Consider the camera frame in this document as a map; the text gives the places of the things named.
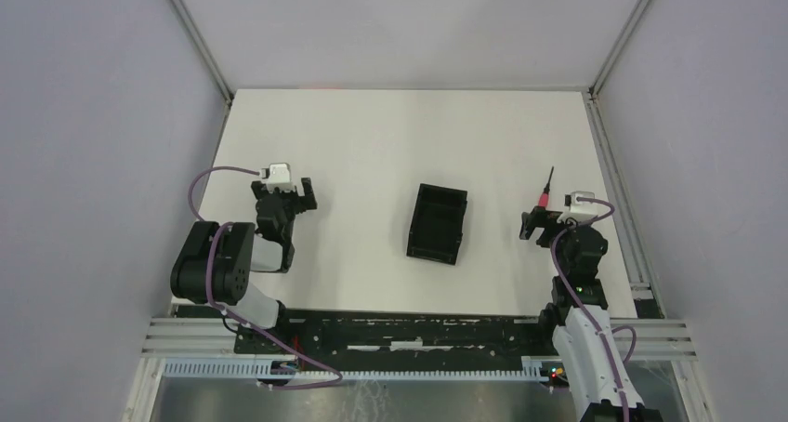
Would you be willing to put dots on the black plastic bin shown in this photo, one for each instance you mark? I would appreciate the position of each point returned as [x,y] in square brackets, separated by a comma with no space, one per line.
[436,230]

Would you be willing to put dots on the red handled screwdriver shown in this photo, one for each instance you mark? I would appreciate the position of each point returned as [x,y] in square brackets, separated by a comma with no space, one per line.
[543,200]

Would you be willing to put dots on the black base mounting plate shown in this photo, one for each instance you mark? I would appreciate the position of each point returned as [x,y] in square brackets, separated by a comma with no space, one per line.
[361,341]

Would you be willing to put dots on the aluminium corner post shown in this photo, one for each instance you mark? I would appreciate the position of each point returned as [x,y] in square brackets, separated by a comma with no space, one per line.
[630,25]
[199,43]

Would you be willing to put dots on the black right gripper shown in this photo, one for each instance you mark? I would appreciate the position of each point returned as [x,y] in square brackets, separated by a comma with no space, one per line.
[540,217]

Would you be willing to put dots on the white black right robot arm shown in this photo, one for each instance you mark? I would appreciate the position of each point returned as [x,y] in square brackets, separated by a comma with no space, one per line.
[577,322]

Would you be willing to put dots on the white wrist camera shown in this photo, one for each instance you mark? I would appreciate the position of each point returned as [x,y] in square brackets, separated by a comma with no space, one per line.
[279,173]
[579,207]

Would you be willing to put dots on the white slotted cable duct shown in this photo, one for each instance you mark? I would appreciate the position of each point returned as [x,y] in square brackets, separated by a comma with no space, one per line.
[267,369]

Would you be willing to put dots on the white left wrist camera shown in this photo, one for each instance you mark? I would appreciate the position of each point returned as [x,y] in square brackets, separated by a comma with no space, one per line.
[279,173]

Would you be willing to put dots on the aluminium frame rail front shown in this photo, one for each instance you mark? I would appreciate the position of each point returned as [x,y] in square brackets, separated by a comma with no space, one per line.
[657,339]

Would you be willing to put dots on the aluminium corner post left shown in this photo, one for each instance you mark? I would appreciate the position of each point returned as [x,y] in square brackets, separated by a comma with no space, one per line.
[199,43]

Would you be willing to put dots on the aluminium corner post right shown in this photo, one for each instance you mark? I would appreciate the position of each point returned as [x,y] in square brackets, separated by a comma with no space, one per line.
[630,25]

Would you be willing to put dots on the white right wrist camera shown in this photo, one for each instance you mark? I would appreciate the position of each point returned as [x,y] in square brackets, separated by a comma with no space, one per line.
[579,207]

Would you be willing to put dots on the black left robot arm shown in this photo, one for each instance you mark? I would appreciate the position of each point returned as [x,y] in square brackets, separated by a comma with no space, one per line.
[214,265]

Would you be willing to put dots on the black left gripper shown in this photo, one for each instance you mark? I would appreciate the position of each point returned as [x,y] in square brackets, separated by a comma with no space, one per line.
[309,204]

